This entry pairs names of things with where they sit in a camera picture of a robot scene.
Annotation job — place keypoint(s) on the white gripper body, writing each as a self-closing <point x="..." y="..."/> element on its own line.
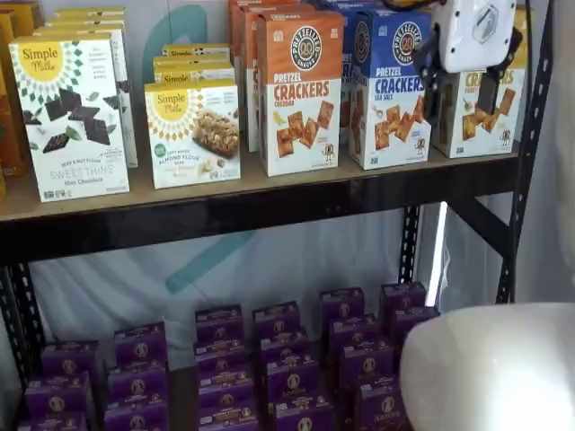
<point x="471" y="36"/>

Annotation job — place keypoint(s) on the white backdrop sheet teal logo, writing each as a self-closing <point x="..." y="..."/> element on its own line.
<point x="314" y="260"/>

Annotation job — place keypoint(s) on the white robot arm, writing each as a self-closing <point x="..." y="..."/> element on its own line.
<point x="494" y="372"/>

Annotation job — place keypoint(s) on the Simple Mills Sweet Thins box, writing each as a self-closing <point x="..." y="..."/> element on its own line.
<point x="85" y="23"/>
<point x="67" y="134"/>
<point x="90" y="10"/>
<point x="126" y="112"/>
<point x="90" y="16"/>

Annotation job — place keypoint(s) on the tan particle shelf board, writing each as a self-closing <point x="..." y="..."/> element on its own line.
<point x="202" y="195"/>

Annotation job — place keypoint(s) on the Simple Mills almond bars box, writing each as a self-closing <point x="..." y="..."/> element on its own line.
<point x="193" y="148"/>
<point x="193" y="51"/>
<point x="193" y="72"/>

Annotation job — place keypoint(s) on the purple Annie's snack box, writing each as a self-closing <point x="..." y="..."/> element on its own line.
<point x="56" y="395"/>
<point x="229" y="421"/>
<point x="366" y="361"/>
<point x="137" y="384"/>
<point x="135" y="419"/>
<point x="403" y="295"/>
<point x="379" y="404"/>
<point x="51" y="423"/>
<point x="223" y="370"/>
<point x="292" y="377"/>
<point x="303" y="415"/>
<point x="413" y="323"/>
<point x="67" y="359"/>
<point x="222" y="349"/>
<point x="284" y="345"/>
<point x="219" y="321"/>
<point x="342" y="303"/>
<point x="226" y="397"/>
<point x="140" y="343"/>
<point x="354" y="330"/>
<point x="276" y="316"/>

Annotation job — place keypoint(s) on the black metal shelf rack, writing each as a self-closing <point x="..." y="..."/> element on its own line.
<point x="269" y="211"/>

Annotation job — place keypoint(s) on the blue white pretzel crackers box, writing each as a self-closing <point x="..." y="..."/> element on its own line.
<point x="347" y="90"/>
<point x="386" y="134"/>

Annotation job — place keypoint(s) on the orange white pretzel crackers box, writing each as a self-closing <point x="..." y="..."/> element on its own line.
<point x="301" y="134"/>
<point x="252" y="90"/>
<point x="241" y="67"/>
<point x="232" y="22"/>

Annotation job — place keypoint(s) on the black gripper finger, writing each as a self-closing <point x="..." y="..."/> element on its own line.
<point x="431" y="103"/>
<point x="489" y="94"/>

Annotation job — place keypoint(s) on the yellow white pretzel crackers box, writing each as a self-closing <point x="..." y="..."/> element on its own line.
<point x="503" y="134"/>

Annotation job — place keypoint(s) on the orange brown Revival snack box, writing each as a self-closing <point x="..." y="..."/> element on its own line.
<point x="11" y="134"/>
<point x="27" y="13"/>

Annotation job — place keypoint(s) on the wooden shelf unit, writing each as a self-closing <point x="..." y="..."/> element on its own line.
<point x="182" y="399"/>

